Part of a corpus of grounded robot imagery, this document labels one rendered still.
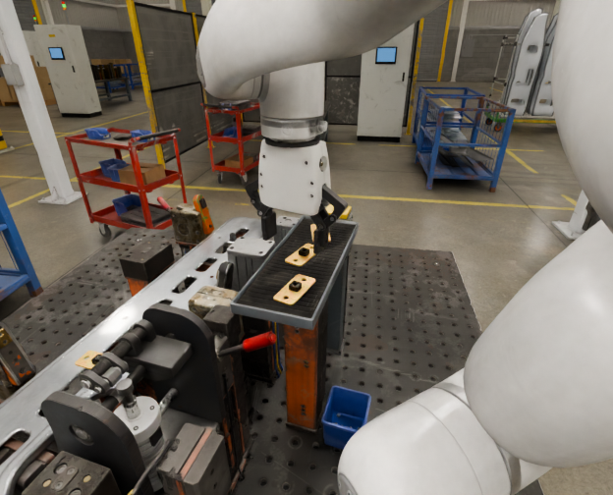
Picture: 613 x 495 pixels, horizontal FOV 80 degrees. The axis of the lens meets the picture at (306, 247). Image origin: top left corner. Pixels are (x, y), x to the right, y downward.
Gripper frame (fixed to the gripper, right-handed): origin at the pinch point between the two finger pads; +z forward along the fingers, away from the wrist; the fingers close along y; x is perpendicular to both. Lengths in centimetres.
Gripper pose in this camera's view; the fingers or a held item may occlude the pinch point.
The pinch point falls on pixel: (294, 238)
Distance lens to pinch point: 57.5
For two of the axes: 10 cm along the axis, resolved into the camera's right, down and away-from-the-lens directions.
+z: 0.0, 8.8, 4.8
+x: -4.8, 4.2, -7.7
